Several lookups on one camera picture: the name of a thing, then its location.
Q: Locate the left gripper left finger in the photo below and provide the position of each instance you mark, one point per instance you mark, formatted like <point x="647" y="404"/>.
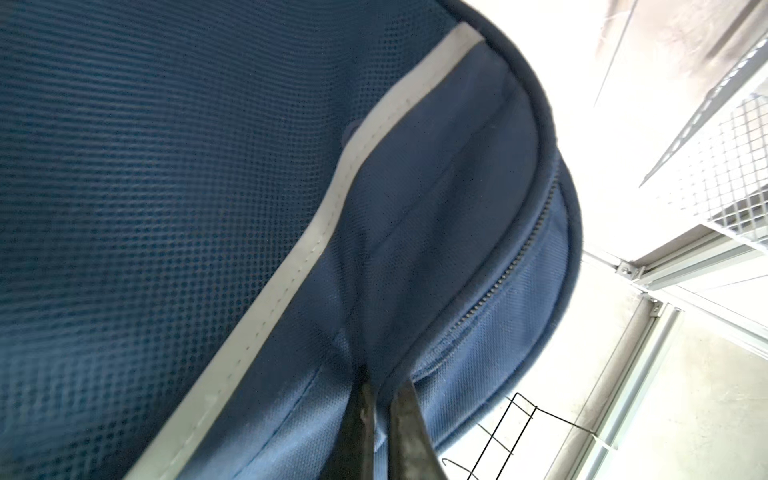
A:
<point x="352" y="456"/>

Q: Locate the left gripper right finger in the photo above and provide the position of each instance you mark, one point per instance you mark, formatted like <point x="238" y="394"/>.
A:
<point x="411" y="455"/>

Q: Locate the navy blue backpack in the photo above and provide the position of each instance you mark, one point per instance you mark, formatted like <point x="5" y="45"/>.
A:
<point x="214" y="213"/>

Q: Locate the black wire hook rack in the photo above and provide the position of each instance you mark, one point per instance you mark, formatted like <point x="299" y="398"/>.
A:
<point x="494" y="449"/>

